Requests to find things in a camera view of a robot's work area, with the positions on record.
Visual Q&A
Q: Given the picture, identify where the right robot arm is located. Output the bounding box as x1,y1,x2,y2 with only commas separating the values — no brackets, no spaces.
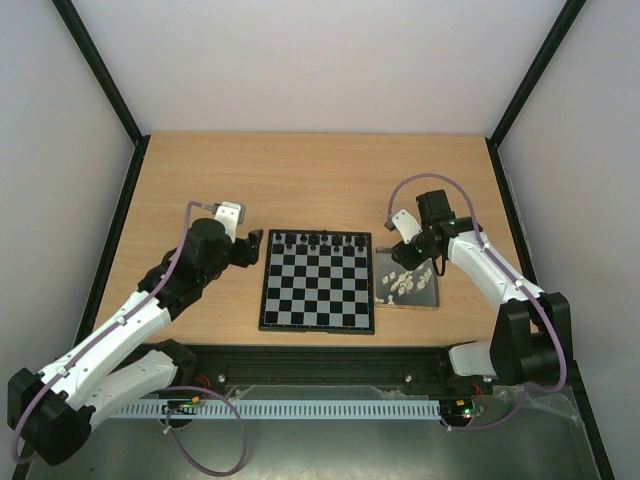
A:
386,190,572,392

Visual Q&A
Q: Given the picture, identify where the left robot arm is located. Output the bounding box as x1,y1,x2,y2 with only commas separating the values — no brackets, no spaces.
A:
7,218,263,466

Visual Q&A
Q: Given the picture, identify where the metal tray wooden rim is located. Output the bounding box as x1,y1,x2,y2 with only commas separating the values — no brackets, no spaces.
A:
374,248,440,309

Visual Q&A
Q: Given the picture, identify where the black white chessboard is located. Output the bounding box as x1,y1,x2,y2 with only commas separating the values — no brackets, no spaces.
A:
258,229,375,335

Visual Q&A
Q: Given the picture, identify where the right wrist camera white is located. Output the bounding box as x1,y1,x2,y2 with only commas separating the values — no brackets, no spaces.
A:
391,209,422,244

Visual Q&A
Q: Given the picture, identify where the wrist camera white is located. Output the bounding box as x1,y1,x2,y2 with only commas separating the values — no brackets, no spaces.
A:
391,209,422,244
214,201,245,236

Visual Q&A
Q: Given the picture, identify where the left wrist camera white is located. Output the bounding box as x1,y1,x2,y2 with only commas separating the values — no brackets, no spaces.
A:
214,201,245,236

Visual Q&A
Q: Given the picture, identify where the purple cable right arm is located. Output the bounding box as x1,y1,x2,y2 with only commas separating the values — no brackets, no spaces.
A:
386,172,571,392

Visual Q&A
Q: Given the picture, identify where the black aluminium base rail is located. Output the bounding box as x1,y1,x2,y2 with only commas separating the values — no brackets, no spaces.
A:
189,345,492,397

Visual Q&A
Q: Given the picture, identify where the purple cable floor loop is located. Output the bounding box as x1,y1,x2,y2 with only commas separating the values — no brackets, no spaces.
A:
160,386,249,478

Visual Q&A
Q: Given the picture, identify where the black frame post left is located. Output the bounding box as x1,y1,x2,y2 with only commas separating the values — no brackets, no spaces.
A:
51,0,144,146

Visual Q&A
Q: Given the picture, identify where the black frame post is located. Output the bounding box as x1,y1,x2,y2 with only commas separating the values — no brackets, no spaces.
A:
51,0,144,146
488,0,587,147

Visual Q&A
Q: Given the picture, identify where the white slotted cable duct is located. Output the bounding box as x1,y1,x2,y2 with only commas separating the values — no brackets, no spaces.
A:
112,399,441,421

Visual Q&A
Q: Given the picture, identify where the black frame post right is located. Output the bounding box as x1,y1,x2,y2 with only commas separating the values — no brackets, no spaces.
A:
488,0,587,147

